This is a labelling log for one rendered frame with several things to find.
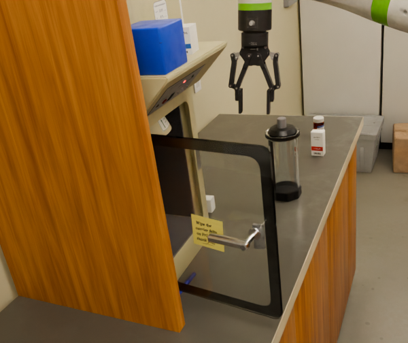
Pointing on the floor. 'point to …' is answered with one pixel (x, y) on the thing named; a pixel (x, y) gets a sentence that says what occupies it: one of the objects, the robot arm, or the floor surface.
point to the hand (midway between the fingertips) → (254, 103)
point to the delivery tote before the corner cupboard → (365, 139)
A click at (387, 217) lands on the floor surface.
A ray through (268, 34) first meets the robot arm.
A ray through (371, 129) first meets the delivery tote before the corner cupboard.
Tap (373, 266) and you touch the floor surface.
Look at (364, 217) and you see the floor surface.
